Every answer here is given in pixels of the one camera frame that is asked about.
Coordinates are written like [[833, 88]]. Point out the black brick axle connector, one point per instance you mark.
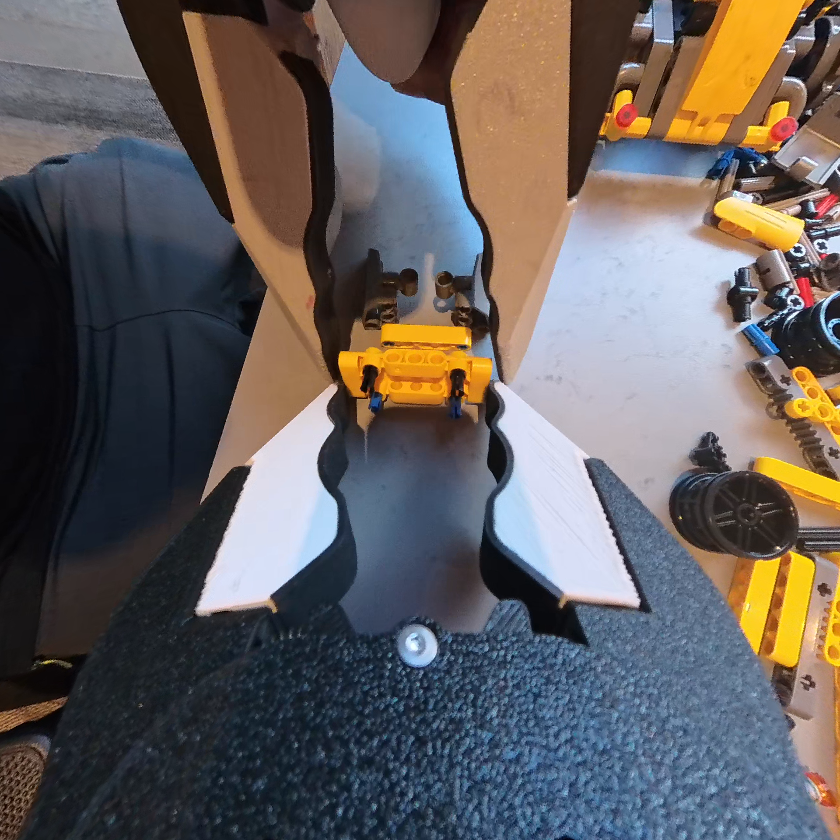
[[741, 292]]

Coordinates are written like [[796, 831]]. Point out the black spoked toy wheel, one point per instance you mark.
[[748, 512]]

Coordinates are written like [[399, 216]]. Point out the small orange round piece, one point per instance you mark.
[[820, 794]]

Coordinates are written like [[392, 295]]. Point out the yellow brick frame assembly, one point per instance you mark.
[[426, 336]]

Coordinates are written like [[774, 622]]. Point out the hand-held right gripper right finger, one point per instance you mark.
[[558, 525]]

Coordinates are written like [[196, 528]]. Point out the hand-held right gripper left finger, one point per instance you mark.
[[262, 525]]

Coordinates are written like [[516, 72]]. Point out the person's dark blue shirt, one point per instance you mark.
[[131, 394]]

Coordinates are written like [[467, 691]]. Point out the grey desk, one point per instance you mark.
[[623, 328]]

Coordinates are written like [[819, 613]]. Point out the yellow curved brick panel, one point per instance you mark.
[[761, 223]]

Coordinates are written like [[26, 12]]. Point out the yellow toy brick vehicle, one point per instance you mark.
[[728, 52]]

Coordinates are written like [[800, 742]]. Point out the pile of loose brick pieces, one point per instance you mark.
[[774, 590]]

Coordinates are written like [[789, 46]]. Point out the small black brick pin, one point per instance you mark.
[[709, 453]]

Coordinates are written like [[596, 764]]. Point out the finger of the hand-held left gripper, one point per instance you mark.
[[518, 131], [256, 131]]

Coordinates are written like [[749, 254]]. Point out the mesh chair seat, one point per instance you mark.
[[19, 787]]

